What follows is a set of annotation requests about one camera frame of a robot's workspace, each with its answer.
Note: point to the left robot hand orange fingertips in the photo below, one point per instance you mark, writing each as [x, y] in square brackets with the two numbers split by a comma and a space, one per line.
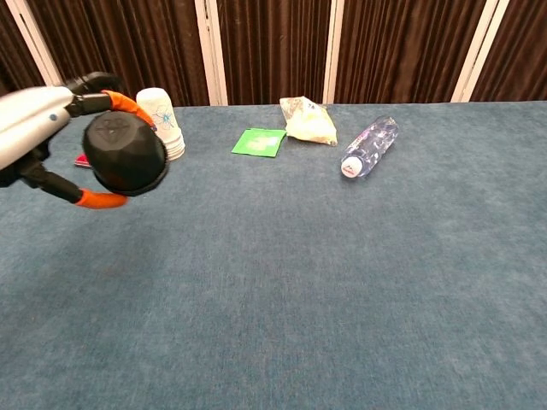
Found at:
[30, 124]

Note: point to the black dome-shaped object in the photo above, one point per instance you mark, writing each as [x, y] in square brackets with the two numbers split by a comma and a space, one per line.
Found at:
[124, 154]

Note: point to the red flat box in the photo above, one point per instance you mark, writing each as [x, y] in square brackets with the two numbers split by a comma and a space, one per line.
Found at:
[81, 161]

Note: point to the stack of white paper cups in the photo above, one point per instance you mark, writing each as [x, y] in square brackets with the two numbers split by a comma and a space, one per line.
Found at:
[164, 115]

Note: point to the green sachet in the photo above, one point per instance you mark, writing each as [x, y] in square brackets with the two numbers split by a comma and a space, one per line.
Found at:
[258, 142]

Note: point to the dark brown curtain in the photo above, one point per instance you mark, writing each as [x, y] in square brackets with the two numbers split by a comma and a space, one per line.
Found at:
[273, 42]

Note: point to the pale yellow snack bag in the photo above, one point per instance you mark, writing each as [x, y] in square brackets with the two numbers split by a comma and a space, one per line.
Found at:
[309, 124]

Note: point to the blue felt table cover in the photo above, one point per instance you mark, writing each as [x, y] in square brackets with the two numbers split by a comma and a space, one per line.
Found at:
[299, 277]

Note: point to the clear plastic water bottle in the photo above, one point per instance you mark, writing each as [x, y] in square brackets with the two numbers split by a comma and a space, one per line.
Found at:
[372, 145]

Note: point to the white partition frame post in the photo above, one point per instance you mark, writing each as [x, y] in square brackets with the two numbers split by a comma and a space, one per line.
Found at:
[474, 51]
[211, 51]
[36, 47]
[333, 51]

